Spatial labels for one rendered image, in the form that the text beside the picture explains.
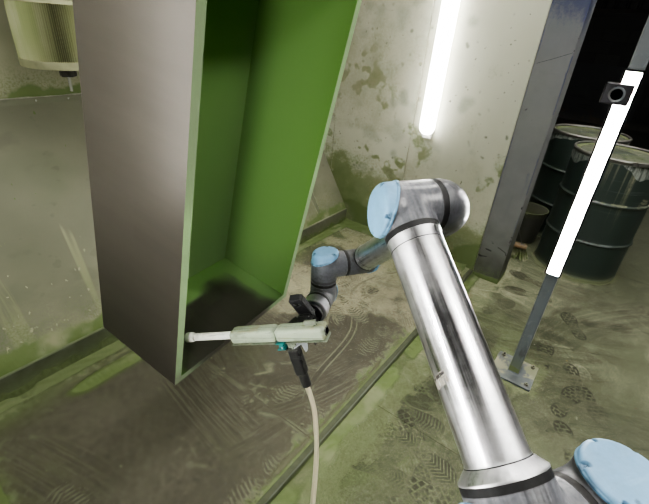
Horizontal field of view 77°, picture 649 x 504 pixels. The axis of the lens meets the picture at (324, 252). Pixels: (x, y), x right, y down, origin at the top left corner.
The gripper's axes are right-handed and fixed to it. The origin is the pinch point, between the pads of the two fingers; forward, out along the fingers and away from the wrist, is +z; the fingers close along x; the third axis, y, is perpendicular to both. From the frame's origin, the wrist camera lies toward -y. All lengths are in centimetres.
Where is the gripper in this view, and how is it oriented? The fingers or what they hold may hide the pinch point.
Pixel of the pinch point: (289, 343)
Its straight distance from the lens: 121.1
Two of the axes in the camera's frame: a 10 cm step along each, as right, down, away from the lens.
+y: 2.5, 9.1, 3.4
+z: -2.9, 4.0, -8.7
